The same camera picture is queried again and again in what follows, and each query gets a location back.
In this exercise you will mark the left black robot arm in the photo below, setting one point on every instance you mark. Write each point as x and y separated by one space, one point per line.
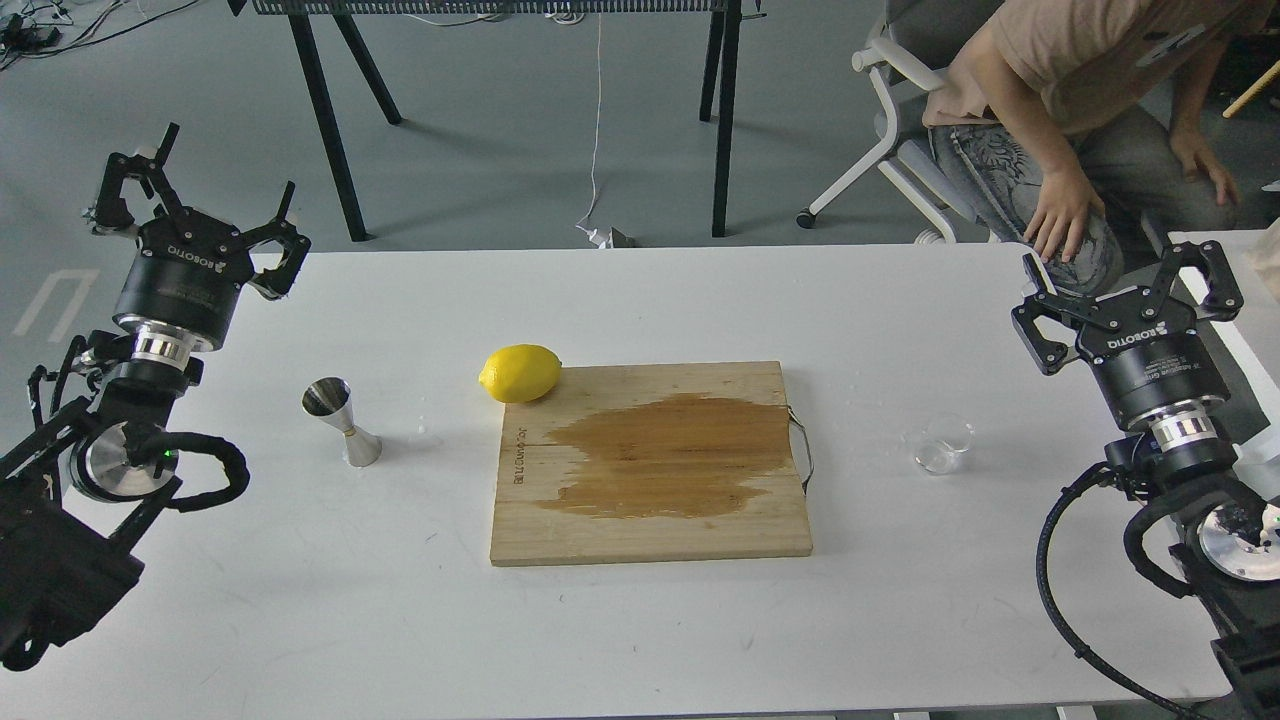
81 490

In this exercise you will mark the seated person in brown shirt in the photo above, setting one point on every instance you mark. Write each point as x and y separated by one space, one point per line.
1091 84

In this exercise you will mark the person's left hand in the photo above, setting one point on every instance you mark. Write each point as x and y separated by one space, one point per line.
1197 160

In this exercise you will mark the steel double jigger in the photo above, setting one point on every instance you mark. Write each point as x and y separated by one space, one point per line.
329 400

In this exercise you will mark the small clear glass cup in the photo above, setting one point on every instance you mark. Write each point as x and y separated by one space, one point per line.
938 447

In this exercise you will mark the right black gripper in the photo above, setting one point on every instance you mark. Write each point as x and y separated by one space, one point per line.
1146 354

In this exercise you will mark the white office chair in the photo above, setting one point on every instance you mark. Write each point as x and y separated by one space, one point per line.
905 57

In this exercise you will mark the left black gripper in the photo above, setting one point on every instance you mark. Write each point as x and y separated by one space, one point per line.
189 277

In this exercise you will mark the wooden cutting board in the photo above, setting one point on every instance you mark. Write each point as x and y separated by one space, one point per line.
650 463

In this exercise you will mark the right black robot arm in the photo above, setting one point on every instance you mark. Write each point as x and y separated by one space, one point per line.
1199 531

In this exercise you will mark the person's right hand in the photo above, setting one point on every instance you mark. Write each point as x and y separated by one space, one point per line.
1066 203

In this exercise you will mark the yellow lemon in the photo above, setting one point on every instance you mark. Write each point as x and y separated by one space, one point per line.
518 374

